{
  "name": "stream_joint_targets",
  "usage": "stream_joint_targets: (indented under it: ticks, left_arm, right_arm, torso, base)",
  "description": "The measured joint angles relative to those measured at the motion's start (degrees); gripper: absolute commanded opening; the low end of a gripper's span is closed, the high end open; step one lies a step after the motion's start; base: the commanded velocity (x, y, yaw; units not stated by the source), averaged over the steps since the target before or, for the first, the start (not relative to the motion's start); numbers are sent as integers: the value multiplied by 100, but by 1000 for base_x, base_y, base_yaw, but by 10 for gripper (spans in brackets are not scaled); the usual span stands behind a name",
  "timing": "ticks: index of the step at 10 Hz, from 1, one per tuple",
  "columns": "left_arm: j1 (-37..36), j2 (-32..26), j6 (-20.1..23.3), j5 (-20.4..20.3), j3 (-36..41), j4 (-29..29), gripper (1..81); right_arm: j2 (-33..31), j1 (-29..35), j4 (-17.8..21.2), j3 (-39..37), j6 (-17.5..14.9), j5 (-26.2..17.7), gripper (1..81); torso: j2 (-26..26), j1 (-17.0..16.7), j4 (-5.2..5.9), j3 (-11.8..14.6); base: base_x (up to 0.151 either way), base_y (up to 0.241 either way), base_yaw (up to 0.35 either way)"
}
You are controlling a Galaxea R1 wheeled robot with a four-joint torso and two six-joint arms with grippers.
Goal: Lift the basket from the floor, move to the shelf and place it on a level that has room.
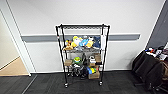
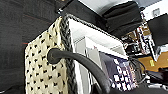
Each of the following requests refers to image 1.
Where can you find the long grey wall rail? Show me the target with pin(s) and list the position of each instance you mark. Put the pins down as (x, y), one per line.
(40, 37)

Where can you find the dark blue plush toy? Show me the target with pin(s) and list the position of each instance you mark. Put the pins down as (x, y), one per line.
(97, 42)

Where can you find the low cardboard box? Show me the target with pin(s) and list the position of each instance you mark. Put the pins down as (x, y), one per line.
(94, 75)

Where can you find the brown plush toy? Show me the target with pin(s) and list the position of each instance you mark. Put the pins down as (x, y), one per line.
(68, 45)

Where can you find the black tall pointed item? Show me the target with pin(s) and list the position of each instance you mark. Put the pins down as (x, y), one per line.
(84, 59)

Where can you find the blue yellow green toy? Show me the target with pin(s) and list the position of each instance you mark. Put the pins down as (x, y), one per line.
(92, 70)

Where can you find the yellow black white plush toy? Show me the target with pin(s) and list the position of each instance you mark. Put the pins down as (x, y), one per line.
(90, 43)

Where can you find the brown cardboard box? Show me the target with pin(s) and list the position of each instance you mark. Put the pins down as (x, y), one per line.
(97, 57)

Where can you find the green round toy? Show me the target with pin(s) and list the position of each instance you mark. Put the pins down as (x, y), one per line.
(77, 60)

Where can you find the white door frame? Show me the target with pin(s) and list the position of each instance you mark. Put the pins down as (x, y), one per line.
(19, 43)

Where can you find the brown bag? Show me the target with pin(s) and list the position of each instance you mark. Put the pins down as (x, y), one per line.
(165, 70)

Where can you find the white small items pile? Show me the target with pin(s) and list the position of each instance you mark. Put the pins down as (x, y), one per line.
(156, 51)

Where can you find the black chair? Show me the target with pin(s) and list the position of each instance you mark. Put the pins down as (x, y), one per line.
(143, 66)

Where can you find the small tan cardboard box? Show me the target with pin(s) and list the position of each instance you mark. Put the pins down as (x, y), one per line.
(68, 62)

